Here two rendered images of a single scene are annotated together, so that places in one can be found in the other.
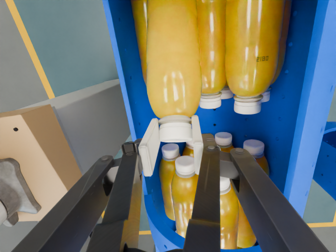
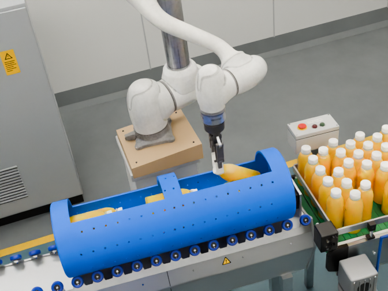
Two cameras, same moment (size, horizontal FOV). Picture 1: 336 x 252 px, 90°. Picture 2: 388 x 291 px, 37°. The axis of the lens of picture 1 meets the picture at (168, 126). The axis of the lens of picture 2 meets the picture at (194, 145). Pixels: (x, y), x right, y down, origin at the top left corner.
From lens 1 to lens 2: 210 cm
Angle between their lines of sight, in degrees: 52
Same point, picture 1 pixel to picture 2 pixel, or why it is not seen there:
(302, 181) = (211, 191)
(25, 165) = (171, 144)
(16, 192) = (155, 140)
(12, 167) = (171, 139)
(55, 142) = (184, 157)
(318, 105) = (234, 185)
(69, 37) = not seen: hidden behind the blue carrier
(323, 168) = not seen: outside the picture
